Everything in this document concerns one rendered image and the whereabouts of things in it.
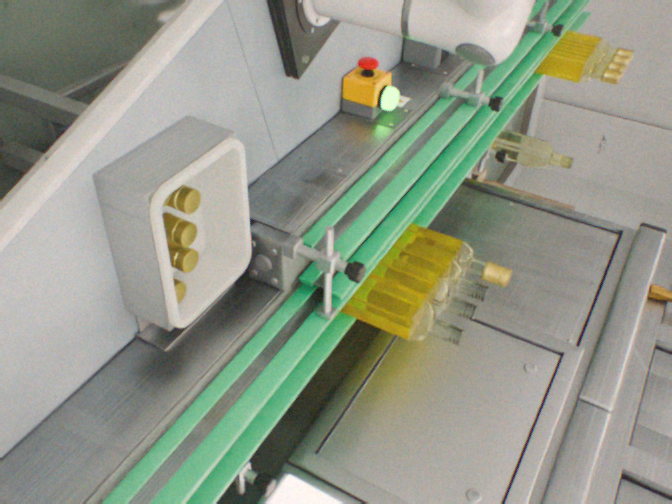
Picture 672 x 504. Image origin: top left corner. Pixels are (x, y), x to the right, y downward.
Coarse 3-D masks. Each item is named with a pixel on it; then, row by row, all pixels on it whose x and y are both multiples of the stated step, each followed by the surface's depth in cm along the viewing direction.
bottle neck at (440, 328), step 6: (432, 324) 105; (438, 324) 105; (444, 324) 105; (450, 324) 105; (432, 330) 105; (438, 330) 104; (444, 330) 104; (450, 330) 104; (456, 330) 104; (462, 330) 104; (438, 336) 105; (444, 336) 104; (450, 336) 104; (456, 336) 103; (462, 336) 105; (456, 342) 104
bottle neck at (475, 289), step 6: (462, 276) 113; (462, 282) 112; (468, 282) 112; (474, 282) 112; (480, 282) 112; (462, 288) 112; (468, 288) 112; (474, 288) 112; (480, 288) 111; (486, 288) 111; (468, 294) 112; (474, 294) 112; (480, 294) 111; (486, 294) 113
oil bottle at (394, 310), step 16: (368, 288) 108; (384, 288) 109; (352, 304) 109; (368, 304) 107; (384, 304) 106; (400, 304) 106; (416, 304) 106; (368, 320) 109; (384, 320) 107; (400, 320) 105; (416, 320) 104; (432, 320) 105; (400, 336) 107; (416, 336) 106
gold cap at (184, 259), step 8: (168, 240) 89; (168, 248) 88; (176, 248) 88; (184, 248) 88; (176, 256) 88; (184, 256) 87; (192, 256) 88; (176, 264) 88; (184, 264) 87; (192, 264) 89
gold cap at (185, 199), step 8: (176, 192) 83; (184, 192) 83; (192, 192) 83; (176, 200) 83; (184, 200) 83; (192, 200) 84; (200, 200) 86; (176, 208) 84; (184, 208) 83; (192, 208) 85
